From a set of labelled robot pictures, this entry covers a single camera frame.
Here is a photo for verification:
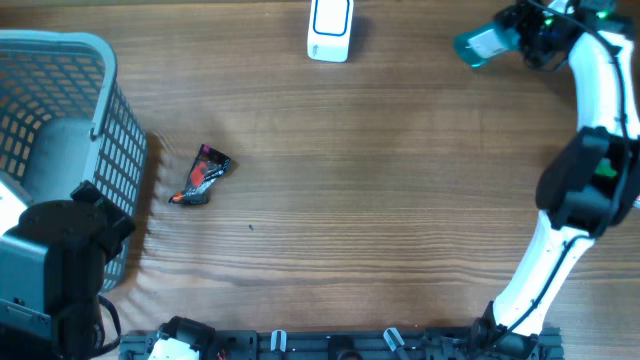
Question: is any white barcode scanner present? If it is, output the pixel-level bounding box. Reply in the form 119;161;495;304
307;0;354;63

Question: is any blue mouthwash bottle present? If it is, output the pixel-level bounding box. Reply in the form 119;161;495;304
453;22;520;68

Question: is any black red snack wrapper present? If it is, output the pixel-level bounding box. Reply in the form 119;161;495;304
168;144;232;205

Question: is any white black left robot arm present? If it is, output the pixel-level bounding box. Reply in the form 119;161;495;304
1;181;220;359

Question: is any grey plastic mesh basket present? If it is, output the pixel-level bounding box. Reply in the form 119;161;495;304
0;29;148;294

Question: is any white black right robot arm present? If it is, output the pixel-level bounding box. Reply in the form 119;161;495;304
434;1;639;359

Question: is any black mounting rail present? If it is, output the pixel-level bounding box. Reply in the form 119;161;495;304
118;327;565;360

